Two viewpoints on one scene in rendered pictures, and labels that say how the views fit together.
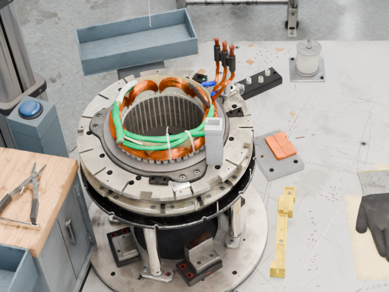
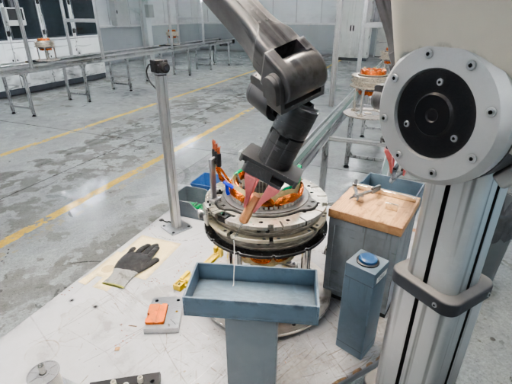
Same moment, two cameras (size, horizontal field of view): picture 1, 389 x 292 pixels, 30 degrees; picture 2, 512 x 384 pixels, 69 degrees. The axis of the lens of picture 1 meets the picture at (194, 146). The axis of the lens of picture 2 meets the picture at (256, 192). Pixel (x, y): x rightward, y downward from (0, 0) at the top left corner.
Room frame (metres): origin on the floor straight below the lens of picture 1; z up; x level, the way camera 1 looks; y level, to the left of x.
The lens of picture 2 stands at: (1.77, 0.27, 1.53)
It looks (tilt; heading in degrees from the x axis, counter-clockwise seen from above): 26 degrees down; 196
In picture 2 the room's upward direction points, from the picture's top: straight up
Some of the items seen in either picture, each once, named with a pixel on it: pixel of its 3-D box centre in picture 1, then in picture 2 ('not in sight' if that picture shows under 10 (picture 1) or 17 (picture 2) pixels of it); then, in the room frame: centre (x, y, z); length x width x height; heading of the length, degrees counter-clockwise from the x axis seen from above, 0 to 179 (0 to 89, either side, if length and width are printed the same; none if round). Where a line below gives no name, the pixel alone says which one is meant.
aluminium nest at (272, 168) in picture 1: (274, 153); (164, 313); (1.09, -0.18, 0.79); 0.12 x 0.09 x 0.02; 19
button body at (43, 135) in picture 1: (43, 152); (360, 305); (1.04, 0.32, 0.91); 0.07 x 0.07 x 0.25; 64
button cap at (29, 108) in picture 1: (29, 108); (368, 258); (1.04, 0.32, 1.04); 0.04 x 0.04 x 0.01
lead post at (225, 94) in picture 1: (224, 72); (214, 180); (0.98, -0.06, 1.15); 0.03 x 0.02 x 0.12; 161
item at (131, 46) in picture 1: (142, 82); (253, 337); (1.22, 0.11, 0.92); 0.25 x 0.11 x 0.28; 100
